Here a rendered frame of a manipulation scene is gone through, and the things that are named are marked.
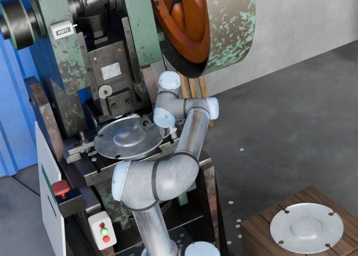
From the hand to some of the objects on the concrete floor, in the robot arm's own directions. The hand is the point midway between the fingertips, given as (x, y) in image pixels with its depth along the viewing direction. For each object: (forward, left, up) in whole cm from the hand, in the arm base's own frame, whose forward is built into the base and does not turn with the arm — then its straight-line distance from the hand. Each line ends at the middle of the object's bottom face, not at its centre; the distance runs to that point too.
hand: (162, 135), depth 260 cm
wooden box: (-38, -36, -79) cm, 95 cm away
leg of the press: (+40, +32, -80) cm, 95 cm away
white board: (+62, +37, -80) cm, 107 cm away
